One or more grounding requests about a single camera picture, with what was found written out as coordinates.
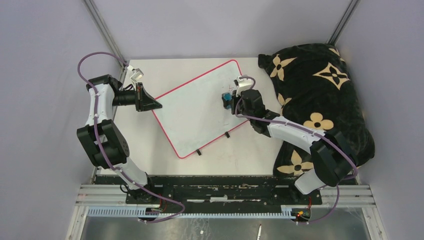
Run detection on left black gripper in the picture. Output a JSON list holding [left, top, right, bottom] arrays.
[[112, 82, 163, 113]]

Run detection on blue whiteboard eraser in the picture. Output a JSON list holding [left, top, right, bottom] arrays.
[[221, 92, 232, 110]]

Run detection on red framed whiteboard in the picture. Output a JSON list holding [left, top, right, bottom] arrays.
[[153, 59, 245, 159]]

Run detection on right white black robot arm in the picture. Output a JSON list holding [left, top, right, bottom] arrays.
[[226, 89, 358, 204]]

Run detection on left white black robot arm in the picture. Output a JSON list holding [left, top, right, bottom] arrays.
[[76, 74, 163, 204]]

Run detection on black floral plush blanket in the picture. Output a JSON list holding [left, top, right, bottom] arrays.
[[258, 43, 375, 166]]

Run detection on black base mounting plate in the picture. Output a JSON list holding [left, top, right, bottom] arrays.
[[92, 174, 359, 215]]

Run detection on white marker pen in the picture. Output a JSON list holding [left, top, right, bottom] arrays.
[[256, 224, 262, 240]]

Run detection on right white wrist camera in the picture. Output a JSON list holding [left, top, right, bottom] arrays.
[[234, 75, 256, 91]]

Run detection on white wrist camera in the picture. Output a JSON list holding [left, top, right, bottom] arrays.
[[234, 75, 256, 91], [127, 65, 144, 83]]

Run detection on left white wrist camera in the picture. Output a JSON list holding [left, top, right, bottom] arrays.
[[127, 65, 144, 83]]

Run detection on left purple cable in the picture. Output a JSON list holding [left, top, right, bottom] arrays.
[[77, 50, 186, 224]]

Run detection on left aluminium corner post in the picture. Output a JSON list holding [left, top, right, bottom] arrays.
[[82, 0, 129, 107]]

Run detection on aluminium corner post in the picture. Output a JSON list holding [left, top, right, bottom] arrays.
[[326, 0, 361, 45], [82, 0, 129, 107]]

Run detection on right aluminium corner post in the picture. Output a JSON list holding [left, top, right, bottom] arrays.
[[326, 0, 361, 45]]

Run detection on blue toothed cable duct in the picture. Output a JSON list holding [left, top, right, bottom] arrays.
[[86, 206, 295, 220]]

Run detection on aluminium frame rails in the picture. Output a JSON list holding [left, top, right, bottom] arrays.
[[67, 184, 377, 240]]

